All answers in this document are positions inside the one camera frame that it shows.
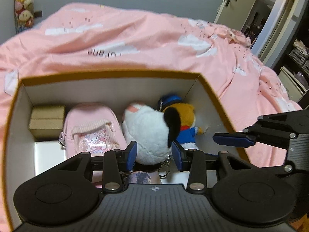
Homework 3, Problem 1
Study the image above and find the pink card holder wallet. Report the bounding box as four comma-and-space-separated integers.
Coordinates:
92, 171, 161, 188

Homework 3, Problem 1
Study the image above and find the pink cloud-print duvet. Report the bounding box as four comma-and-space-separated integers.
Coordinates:
0, 2, 304, 232

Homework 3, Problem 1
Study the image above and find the pink mini backpack pouch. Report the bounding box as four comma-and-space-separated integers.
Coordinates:
59, 103, 127, 158

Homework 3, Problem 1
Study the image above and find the white bedroom door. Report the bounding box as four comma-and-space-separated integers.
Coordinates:
214, 0, 256, 30

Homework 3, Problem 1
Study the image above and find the white black-eared plush dog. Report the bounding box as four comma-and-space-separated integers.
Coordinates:
122, 102, 181, 165

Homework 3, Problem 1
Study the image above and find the orange cardboard storage box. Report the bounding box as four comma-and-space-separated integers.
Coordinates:
1, 69, 250, 232

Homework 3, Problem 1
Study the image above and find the orange plush blue cap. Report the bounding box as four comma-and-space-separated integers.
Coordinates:
157, 94, 203, 150

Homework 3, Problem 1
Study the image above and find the hanging plush toy organizer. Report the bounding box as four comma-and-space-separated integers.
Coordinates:
15, 0, 34, 33

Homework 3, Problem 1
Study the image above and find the olive yellow small box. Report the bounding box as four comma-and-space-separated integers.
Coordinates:
28, 105, 65, 141

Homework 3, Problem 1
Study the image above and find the dark wardrobe shelving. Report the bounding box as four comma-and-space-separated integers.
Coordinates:
274, 15, 308, 109

